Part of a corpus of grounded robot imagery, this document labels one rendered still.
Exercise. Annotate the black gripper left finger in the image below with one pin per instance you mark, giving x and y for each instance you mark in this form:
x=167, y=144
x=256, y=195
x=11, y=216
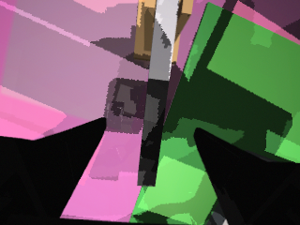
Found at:
x=51, y=167

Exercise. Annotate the green flat mat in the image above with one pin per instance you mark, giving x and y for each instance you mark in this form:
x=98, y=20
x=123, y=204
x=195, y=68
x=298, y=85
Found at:
x=241, y=82

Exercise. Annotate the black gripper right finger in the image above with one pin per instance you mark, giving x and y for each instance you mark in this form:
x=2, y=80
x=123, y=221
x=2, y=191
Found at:
x=245, y=184

